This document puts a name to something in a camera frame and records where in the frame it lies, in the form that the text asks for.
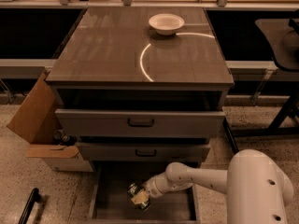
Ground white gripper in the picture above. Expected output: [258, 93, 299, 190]
[131, 177, 163, 205]

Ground green soda can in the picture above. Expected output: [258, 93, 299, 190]
[127, 183, 150, 211]

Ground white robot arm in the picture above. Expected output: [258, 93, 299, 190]
[127, 149, 294, 224]

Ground bottom grey drawer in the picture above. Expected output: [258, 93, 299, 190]
[89, 161, 201, 224]

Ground grey drawer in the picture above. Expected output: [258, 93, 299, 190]
[89, 161, 201, 224]
[55, 109, 225, 138]
[77, 142, 210, 162]

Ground middle grey drawer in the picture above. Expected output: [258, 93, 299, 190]
[77, 142, 210, 162]

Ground top grey drawer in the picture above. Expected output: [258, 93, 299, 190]
[55, 109, 225, 138]

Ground grey drawer cabinet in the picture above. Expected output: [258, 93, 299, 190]
[47, 6, 234, 108]

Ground cans inside cardboard box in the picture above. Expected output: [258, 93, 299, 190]
[53, 129, 76, 146]

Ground black stand leg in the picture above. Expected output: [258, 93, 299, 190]
[222, 118, 239, 154]

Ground brown cardboard box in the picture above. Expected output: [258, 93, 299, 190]
[7, 73, 93, 172]

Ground white bowl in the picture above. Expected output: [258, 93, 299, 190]
[149, 13, 185, 35]

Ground black chair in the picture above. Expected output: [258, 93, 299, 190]
[232, 9, 299, 138]

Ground black handle bar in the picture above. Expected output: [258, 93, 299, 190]
[18, 188, 41, 224]

